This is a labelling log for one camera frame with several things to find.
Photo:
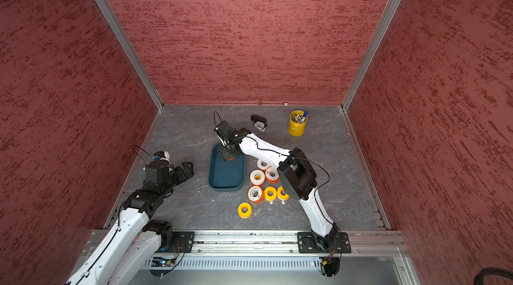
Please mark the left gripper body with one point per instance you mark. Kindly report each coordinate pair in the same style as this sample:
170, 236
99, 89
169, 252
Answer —
178, 177

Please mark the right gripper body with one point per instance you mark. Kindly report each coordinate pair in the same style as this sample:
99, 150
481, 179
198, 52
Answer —
228, 150

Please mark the teal storage box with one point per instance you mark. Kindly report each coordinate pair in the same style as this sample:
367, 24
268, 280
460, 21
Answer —
226, 176

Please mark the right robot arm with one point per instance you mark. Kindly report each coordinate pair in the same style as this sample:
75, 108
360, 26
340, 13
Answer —
295, 171

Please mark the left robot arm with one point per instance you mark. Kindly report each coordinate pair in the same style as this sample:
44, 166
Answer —
135, 236

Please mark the yellow tape roll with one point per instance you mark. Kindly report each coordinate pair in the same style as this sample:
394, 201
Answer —
282, 195
270, 194
245, 210

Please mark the black white stapler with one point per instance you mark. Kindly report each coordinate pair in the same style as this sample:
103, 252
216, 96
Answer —
259, 122

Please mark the yellow pen cup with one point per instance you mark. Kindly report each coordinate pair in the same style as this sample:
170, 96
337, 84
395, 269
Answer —
297, 123

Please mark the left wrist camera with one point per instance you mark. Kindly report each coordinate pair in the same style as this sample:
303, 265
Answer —
162, 155

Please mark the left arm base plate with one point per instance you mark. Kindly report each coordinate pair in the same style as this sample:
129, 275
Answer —
177, 242

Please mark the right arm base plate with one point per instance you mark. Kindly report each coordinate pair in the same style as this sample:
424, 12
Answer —
310, 243

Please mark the aluminium front rail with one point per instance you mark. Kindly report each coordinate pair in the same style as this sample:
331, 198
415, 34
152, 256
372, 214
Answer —
370, 243

